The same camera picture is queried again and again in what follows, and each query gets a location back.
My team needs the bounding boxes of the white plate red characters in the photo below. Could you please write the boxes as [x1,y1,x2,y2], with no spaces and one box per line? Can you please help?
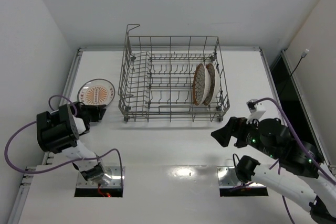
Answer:
[77,78,116,106]

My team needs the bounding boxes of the floral plate brown rim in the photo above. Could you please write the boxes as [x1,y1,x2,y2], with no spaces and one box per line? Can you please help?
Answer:
[193,63,211,106]
[203,63,221,105]

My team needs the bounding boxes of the floral plate brown rim front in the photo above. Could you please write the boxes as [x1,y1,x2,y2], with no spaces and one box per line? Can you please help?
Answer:
[193,63,211,106]

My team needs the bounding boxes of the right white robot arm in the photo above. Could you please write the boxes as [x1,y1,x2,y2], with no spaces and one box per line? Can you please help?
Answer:
[211,117,335,223]

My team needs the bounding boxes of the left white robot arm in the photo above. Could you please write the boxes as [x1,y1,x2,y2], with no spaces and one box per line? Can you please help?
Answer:
[36,102,111,186]

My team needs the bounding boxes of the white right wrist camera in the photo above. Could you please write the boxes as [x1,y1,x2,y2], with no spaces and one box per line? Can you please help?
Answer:
[246,99,266,124]

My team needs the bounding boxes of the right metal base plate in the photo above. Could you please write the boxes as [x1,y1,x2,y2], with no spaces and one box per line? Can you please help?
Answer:
[217,166,265,189]

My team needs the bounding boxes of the metal base plate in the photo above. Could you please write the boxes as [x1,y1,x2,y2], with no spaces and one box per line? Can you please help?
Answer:
[76,166,125,189]
[217,166,265,189]

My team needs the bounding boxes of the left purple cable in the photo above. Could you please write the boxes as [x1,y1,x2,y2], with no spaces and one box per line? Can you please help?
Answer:
[4,94,124,190]

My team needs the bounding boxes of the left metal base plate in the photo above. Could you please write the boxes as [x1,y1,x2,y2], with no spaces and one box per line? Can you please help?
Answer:
[76,166,125,189]

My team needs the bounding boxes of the grey wire dish rack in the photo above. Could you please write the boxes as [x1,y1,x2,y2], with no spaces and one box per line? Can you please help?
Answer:
[118,24,230,122]

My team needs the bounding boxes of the black wall cable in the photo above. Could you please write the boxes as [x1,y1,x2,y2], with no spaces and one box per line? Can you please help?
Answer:
[275,48,310,99]

